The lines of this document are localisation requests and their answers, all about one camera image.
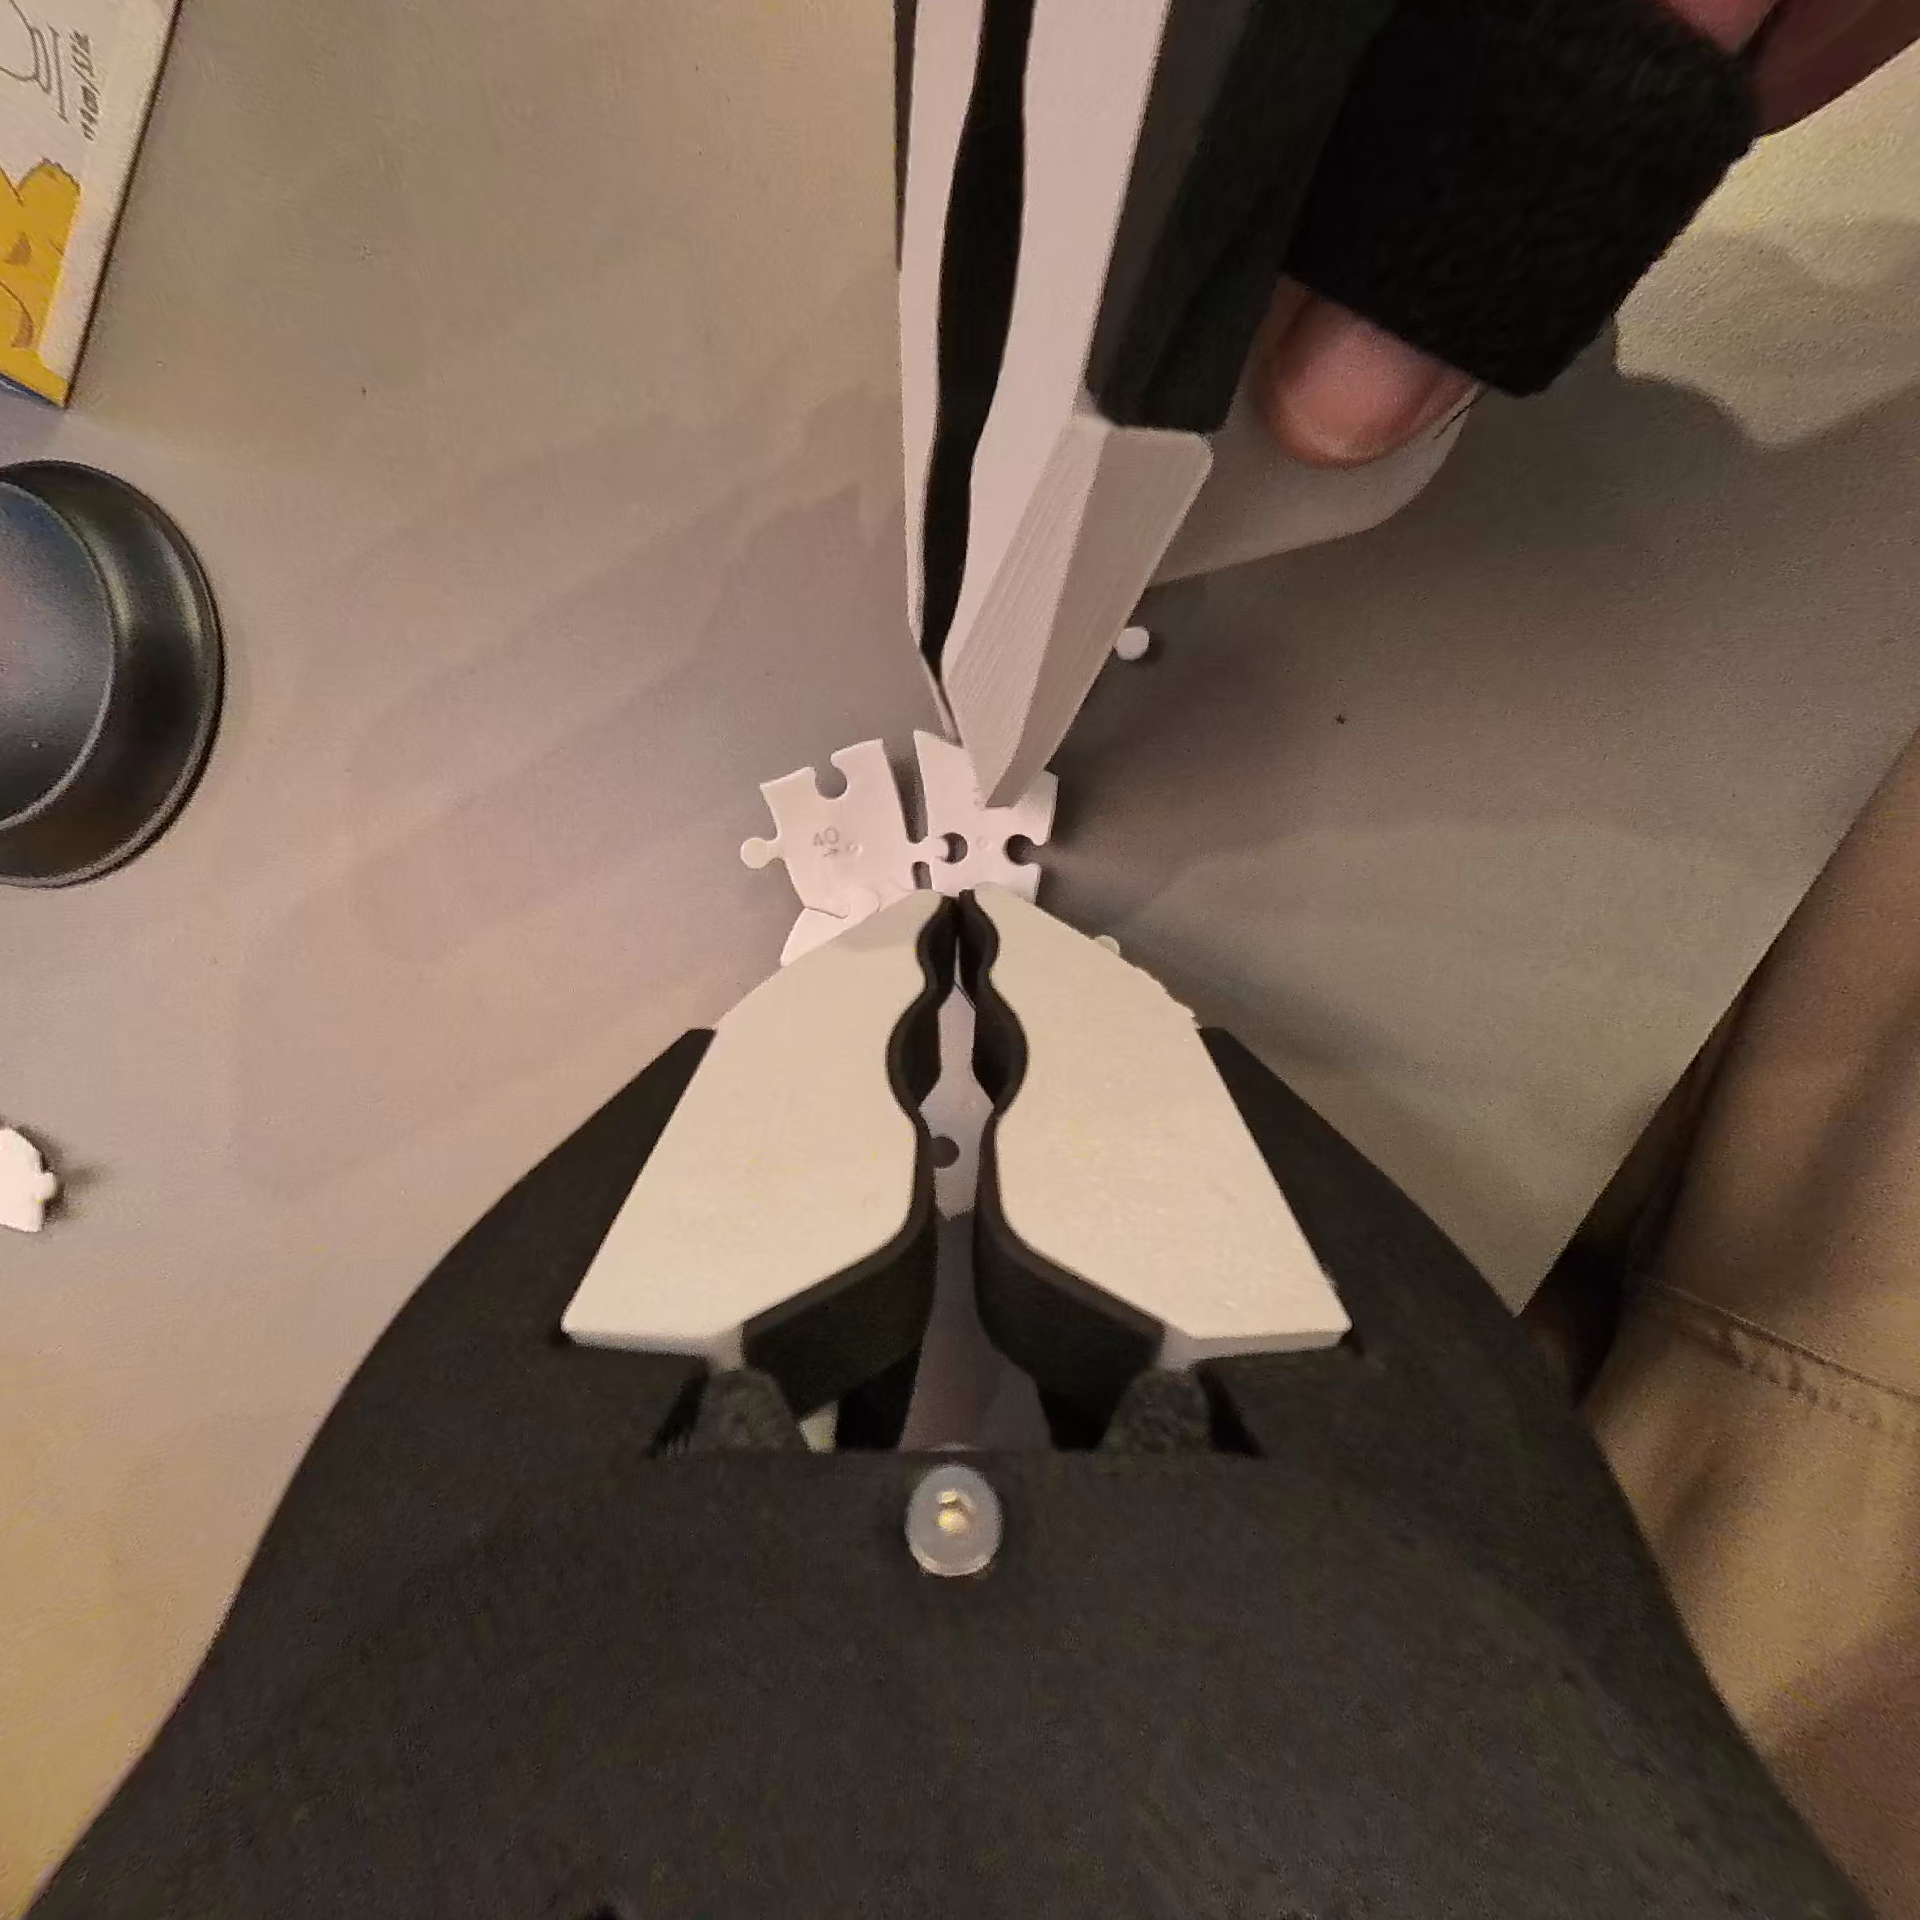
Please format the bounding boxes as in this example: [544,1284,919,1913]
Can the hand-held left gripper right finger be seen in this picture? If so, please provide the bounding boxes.
[961,883,1357,1453]

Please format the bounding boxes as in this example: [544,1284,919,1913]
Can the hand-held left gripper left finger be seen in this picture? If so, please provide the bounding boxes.
[558,892,963,1453]

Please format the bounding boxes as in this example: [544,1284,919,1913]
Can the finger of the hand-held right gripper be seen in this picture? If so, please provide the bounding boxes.
[919,0,1219,808]
[894,0,993,730]

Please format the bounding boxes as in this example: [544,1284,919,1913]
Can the white straight-edged puzzle piece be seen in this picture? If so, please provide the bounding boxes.
[910,726,1063,905]

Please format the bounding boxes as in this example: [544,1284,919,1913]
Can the white joined puzzle pieces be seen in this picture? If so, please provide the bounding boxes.
[740,738,996,1219]

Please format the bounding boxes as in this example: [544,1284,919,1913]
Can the black round puzzle stand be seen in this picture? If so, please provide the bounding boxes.
[0,459,229,889]

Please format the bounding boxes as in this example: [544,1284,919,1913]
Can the blue printed puzzle box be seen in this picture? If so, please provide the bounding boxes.
[0,0,187,410]

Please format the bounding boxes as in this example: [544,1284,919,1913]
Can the person's right hand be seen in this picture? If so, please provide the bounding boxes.
[1257,0,1920,467]

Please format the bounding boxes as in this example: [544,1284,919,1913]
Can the person's beige trousers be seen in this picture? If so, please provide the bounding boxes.
[1523,734,1920,1920]

